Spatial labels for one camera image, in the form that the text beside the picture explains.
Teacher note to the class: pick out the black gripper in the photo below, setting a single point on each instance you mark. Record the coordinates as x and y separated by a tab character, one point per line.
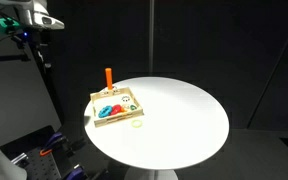
21	33

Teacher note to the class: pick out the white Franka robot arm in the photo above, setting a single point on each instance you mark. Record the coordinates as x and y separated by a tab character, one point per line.
34	13

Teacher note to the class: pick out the wooden tray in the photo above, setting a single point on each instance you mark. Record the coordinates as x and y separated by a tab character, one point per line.
115	99

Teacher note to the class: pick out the black horizontal stand bar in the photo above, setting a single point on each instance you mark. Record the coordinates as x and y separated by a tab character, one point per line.
4	58

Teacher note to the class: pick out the orange upright peg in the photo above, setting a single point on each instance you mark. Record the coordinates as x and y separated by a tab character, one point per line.
109	78

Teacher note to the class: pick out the purple clamp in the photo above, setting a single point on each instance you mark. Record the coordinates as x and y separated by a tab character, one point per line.
53	139
73	172

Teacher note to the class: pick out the grey vertical background pole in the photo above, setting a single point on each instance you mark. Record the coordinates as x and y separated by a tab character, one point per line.
151	36

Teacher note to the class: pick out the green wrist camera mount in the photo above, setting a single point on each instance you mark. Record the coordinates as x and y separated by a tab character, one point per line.
8	24

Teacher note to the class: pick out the black camera stand pole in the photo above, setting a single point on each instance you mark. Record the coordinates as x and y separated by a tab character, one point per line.
47	73

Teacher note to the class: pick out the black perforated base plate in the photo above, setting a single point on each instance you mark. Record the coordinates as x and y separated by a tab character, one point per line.
40	166

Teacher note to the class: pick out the white table pedestal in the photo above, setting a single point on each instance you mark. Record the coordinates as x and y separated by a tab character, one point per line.
150	174

